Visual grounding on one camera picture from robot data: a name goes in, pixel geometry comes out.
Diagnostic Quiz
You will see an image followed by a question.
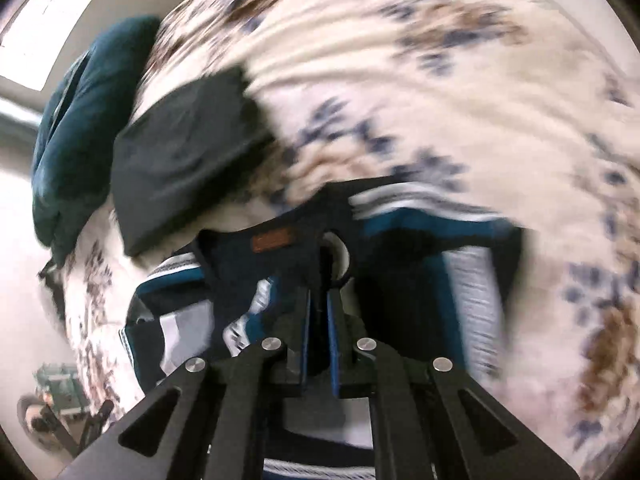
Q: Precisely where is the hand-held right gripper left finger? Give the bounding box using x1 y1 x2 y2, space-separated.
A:
55 287 313 480

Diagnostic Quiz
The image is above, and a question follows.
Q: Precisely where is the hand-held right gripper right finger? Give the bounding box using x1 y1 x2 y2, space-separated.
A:
327 290 583 480

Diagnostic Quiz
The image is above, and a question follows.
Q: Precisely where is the striped navy teal shirt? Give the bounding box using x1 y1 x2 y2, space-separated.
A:
122 177 523 480

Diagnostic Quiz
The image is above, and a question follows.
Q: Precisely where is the folded black garment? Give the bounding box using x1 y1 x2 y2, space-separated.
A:
110 66 276 257

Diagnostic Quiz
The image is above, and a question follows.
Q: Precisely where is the floral bed blanket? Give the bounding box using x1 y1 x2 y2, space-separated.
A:
62 0 640 480

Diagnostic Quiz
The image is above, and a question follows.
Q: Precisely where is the folded teal quilt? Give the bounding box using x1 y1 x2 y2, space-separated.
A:
31 16 162 266

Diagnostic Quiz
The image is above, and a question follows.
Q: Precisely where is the barred window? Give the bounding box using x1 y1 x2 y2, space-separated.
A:
0 0 126 92

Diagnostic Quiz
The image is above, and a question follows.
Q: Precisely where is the green wire rack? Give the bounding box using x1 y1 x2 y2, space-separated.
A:
32 362 90 417

